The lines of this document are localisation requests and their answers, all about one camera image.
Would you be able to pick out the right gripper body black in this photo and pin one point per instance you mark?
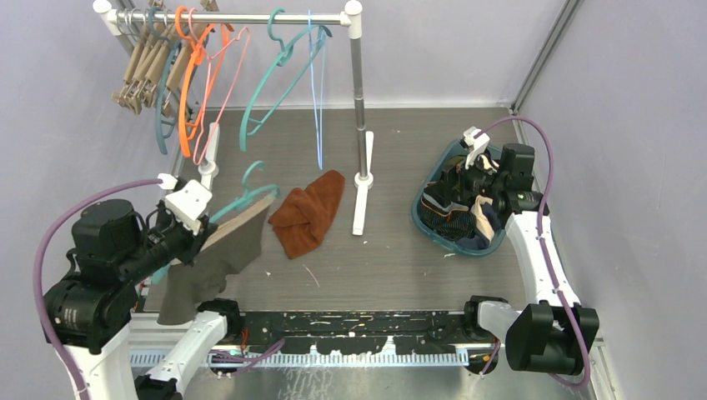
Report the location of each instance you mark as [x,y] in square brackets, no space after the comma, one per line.
[472,181]

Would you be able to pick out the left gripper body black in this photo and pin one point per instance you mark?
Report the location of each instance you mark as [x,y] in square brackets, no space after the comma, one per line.
[188,242]

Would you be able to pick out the navy underwear cream waistband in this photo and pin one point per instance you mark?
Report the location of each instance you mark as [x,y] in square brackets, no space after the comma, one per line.
[486,224]

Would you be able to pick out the dark grey underwear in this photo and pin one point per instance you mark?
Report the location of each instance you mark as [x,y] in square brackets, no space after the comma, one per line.
[236,244]

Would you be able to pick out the orange hanger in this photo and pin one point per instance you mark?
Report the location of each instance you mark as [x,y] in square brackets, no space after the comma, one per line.
[195,35]

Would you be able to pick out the olive green underwear cream waistband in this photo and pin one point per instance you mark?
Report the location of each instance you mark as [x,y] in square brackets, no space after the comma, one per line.
[455,165]

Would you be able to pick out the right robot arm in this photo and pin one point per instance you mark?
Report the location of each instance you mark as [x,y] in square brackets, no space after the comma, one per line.
[554,332]

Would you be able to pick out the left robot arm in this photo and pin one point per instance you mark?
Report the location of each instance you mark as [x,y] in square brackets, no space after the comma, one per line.
[89,309]

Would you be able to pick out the teal laundry basket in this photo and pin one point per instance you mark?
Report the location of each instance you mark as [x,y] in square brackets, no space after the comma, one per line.
[454,148]

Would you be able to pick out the brown towel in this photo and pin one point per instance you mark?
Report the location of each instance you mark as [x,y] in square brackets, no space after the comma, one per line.
[305,216]

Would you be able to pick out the beige wooden hangers bunch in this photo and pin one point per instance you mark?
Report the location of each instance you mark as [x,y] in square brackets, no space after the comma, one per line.
[147,56]

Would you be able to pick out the white garment rack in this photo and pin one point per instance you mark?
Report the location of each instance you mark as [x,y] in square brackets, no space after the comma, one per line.
[350,17]

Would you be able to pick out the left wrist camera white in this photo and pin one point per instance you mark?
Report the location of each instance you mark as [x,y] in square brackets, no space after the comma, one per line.
[188,204]

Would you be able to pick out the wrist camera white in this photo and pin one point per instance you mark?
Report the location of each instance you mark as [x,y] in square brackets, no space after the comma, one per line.
[188,204]
[475,142]

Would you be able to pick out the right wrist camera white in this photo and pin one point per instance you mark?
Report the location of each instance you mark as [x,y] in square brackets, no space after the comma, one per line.
[475,142]

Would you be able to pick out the light blue wire hanger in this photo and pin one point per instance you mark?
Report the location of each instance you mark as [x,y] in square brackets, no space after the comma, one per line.
[317,93]

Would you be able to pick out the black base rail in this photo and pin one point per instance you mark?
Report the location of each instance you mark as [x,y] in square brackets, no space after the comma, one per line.
[364,332]

